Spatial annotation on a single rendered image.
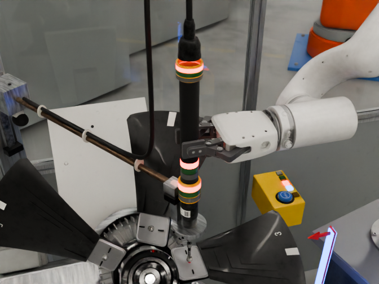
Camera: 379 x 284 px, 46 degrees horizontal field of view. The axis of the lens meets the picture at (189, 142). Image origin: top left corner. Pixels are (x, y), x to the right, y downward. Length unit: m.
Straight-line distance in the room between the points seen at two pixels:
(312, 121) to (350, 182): 1.38
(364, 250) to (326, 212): 0.86
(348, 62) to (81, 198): 0.72
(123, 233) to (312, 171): 1.14
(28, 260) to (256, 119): 0.63
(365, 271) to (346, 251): 0.08
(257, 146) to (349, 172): 1.39
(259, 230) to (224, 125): 0.36
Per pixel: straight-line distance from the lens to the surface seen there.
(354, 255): 1.40
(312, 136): 0.84
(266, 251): 1.06
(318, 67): 0.92
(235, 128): 0.79
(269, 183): 1.40
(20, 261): 1.14
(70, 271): 1.10
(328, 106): 0.86
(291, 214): 1.37
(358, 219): 1.51
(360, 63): 0.86
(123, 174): 1.20
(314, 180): 2.07
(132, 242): 1.03
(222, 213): 1.98
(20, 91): 1.24
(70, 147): 1.20
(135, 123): 1.03
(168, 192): 0.89
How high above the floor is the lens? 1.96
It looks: 35 degrees down
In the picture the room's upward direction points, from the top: straight up
